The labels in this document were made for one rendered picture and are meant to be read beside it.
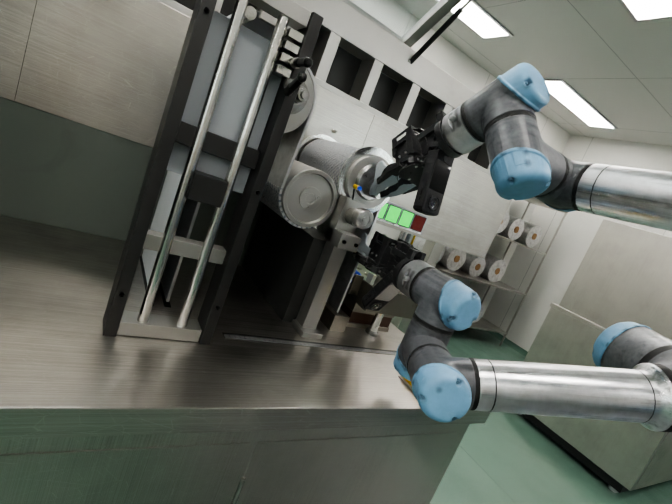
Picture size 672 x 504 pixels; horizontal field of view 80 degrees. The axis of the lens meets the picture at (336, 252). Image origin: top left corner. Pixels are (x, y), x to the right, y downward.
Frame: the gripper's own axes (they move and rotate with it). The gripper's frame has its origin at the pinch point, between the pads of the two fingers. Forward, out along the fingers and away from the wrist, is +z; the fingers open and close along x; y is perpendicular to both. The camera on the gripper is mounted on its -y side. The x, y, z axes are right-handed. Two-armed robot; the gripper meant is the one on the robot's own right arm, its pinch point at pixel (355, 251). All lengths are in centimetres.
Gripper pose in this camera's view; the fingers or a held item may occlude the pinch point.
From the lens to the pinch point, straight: 96.1
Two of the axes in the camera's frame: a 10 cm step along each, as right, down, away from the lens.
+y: 3.6, -9.2, -1.8
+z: -4.6, -3.4, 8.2
